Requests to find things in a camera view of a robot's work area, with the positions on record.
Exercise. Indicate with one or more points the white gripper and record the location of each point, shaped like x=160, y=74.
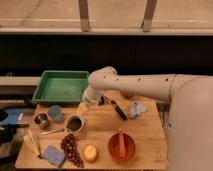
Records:
x=90, y=97

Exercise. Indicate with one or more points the white paper cup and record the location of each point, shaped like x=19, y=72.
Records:
x=72, y=117

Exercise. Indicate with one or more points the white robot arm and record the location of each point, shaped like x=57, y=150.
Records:
x=190, y=120

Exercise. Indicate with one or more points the blue plastic cup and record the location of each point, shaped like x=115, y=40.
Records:
x=55, y=113

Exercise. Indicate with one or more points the small metal cup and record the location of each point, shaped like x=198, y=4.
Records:
x=42, y=121

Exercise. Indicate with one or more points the small black clip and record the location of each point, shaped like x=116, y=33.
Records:
x=101, y=101

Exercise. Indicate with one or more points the green plastic tray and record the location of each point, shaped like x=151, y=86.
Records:
x=61, y=87

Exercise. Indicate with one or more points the crumpled blue white cloth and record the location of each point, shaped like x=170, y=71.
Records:
x=136, y=109

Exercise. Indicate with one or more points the bunch of red grapes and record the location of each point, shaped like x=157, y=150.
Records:
x=69, y=146

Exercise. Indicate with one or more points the orange bowl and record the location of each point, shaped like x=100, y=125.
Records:
x=113, y=147

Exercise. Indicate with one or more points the yellow apple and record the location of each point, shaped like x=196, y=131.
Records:
x=90, y=153

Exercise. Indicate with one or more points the orange carrot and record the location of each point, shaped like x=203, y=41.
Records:
x=122, y=148

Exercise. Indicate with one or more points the blue sponge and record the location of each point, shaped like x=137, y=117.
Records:
x=54, y=156

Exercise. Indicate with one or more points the blue black device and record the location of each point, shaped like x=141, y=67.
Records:
x=18, y=117

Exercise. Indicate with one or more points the yellow banana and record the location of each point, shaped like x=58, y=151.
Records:
x=32, y=142

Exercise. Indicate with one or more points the black handled knife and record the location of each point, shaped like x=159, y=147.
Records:
x=117, y=109

